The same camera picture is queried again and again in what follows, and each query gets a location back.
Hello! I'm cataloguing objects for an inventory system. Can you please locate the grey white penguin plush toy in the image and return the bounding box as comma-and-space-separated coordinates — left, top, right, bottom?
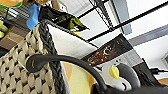
99, 62, 141, 92

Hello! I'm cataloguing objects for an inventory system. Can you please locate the dark brown printed snack bag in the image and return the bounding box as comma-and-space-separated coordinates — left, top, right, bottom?
81, 33, 134, 68

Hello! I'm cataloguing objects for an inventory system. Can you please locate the brown white box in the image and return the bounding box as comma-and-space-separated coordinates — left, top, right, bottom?
51, 0, 68, 13

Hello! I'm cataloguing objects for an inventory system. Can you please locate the long grey wall band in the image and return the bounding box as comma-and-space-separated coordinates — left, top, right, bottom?
112, 0, 168, 48

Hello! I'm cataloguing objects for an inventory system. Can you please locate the black wire shelf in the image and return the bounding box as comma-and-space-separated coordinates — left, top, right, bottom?
0, 0, 168, 43

